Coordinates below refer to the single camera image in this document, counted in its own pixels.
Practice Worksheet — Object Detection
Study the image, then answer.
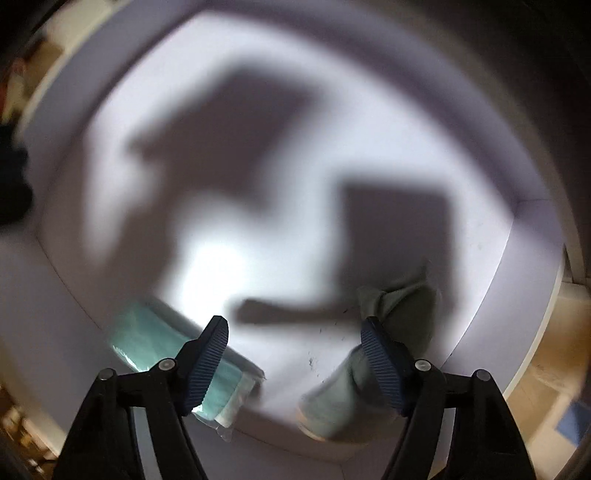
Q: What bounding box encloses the mint green packet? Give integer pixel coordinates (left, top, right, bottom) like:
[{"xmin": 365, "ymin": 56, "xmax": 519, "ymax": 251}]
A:
[{"xmin": 109, "ymin": 298, "xmax": 264, "ymax": 440}]

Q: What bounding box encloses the sage green cloth bundle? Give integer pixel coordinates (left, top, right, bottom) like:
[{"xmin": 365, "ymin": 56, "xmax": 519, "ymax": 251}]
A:
[{"xmin": 297, "ymin": 266, "xmax": 439, "ymax": 444}]

